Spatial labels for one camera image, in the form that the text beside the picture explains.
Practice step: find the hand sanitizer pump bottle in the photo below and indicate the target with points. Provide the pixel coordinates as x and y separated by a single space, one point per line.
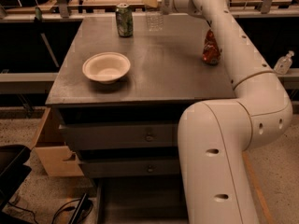
284 63

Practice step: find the upper grey drawer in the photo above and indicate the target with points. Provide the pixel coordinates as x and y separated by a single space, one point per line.
92 136

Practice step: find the orange soda can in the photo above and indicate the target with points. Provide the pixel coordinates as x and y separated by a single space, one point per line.
211 53

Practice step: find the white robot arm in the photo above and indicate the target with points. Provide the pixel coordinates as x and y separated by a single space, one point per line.
213 134

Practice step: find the lower grey drawer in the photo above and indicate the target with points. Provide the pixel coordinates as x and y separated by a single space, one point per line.
130 167

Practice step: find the clear plastic water bottle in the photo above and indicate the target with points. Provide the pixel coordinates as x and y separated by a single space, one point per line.
154 18

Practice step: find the white paper bowl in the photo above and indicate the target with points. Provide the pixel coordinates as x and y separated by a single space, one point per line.
106 67

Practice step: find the grey drawer cabinet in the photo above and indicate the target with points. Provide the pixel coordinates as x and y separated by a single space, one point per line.
166 76

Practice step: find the green soda can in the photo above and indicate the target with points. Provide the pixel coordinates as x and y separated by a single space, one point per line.
124 20

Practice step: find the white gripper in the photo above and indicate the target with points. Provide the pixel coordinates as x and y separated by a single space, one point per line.
165 0

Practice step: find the black bin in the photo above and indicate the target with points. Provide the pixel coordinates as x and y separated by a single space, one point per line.
13 170

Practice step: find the green handled tool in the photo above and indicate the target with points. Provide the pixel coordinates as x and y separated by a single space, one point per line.
38 20

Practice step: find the light wooden box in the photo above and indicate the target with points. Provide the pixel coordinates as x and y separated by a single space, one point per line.
56 157

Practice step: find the grey drawer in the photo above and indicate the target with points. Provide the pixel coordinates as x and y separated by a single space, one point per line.
92 136
130 167

